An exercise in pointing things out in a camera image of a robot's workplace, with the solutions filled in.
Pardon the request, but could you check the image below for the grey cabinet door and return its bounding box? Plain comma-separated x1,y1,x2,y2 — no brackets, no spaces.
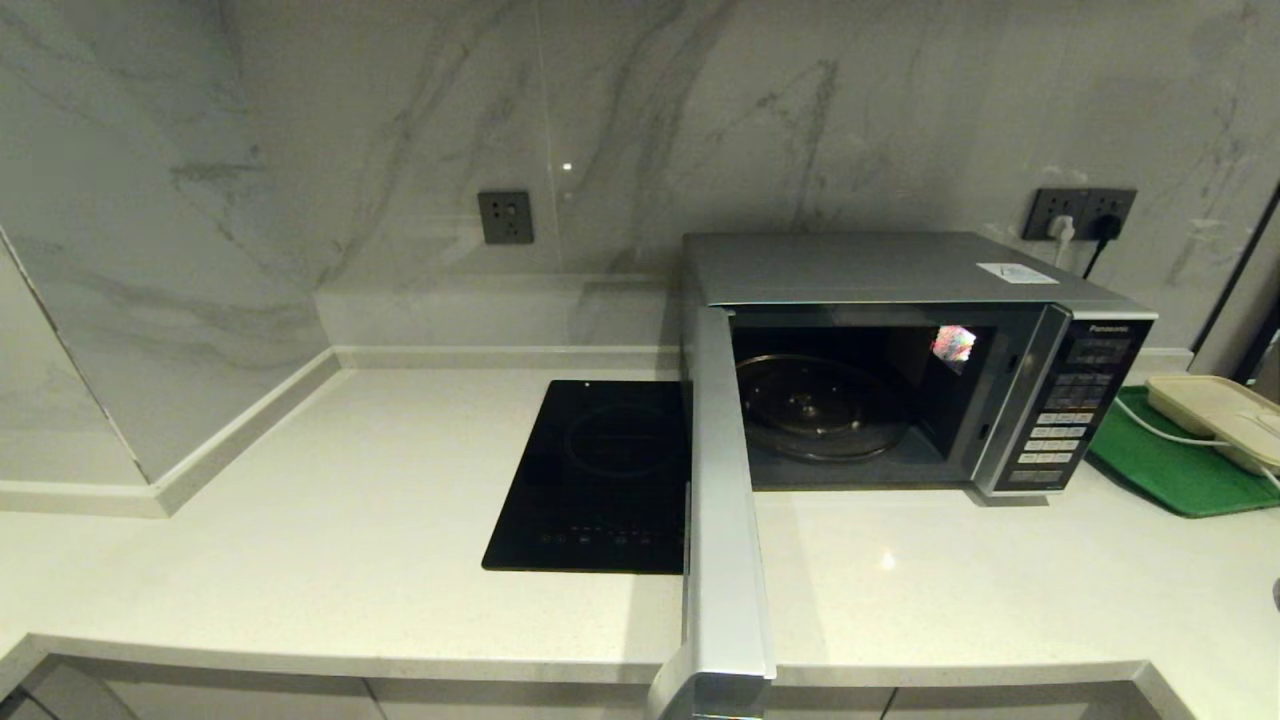
885,683,1136,720

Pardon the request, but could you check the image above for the beige lidded box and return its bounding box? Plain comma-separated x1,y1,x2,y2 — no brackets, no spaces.
1145,374,1280,476

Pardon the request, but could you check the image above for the green plastic tray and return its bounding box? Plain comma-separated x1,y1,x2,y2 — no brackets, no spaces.
1087,385,1280,519

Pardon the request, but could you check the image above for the grey single wall socket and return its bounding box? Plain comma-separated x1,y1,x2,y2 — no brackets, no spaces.
477,190,534,246

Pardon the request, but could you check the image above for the grey corner cabinet panel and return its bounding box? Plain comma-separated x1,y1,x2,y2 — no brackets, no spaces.
0,660,136,720

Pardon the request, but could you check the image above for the grey double wall socket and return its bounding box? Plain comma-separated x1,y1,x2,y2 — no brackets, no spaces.
1022,188,1138,243

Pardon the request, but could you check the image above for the white label sticker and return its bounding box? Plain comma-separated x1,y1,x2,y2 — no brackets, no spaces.
977,263,1061,286

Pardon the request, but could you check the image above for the microwave door with dark glass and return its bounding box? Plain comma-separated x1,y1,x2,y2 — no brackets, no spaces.
645,305,779,720

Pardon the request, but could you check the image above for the black power plug with cable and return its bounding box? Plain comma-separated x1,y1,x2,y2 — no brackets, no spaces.
1080,214,1121,281

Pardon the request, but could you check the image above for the silver Panasonic microwave oven body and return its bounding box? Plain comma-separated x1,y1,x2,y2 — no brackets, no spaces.
682,233,1159,498

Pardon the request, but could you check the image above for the black induction cooktop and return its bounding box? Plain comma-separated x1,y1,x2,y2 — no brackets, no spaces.
482,379,693,575

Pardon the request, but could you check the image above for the dark door frame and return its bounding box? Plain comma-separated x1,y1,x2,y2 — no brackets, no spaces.
1188,178,1280,389

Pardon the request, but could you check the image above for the white cable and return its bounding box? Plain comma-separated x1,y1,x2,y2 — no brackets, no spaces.
1112,395,1280,496

